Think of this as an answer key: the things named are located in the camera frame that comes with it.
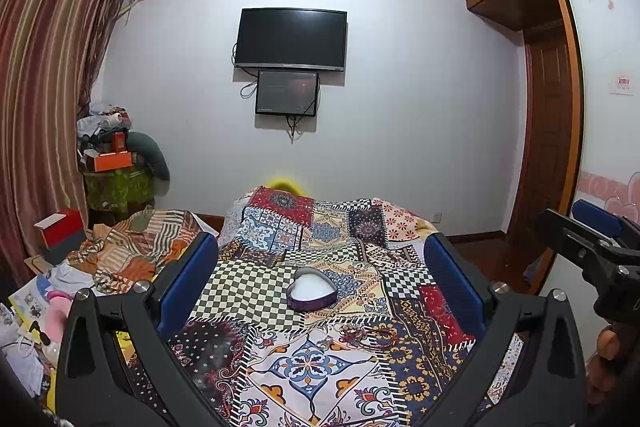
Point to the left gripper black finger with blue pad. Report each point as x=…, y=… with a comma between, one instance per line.
x=116, y=367
x=526, y=366

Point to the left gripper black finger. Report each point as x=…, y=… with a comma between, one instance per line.
x=577, y=243

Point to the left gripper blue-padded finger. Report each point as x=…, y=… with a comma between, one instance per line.
x=597, y=218

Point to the purple heart-shaped jewelry box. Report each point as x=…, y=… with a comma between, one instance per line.
x=310, y=291

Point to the person's hand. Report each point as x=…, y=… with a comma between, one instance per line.
x=605, y=370

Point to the brown wooden door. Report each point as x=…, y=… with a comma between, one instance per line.
x=547, y=137

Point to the pink slipper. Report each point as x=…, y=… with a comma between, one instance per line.
x=59, y=304

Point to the striped orange brown blanket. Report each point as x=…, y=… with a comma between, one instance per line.
x=137, y=248

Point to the red white box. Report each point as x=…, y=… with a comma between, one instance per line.
x=59, y=226

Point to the colourful patchwork bed cover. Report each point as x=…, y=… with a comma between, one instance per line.
x=320, y=314

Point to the orange box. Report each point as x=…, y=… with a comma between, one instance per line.
x=109, y=162

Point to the dark green pillow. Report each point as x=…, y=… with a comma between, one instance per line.
x=146, y=152

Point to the striped red brown curtain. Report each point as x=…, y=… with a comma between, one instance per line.
x=51, y=53

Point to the small black wall monitor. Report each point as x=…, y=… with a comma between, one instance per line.
x=287, y=93

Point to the black wall television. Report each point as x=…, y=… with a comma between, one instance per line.
x=292, y=38

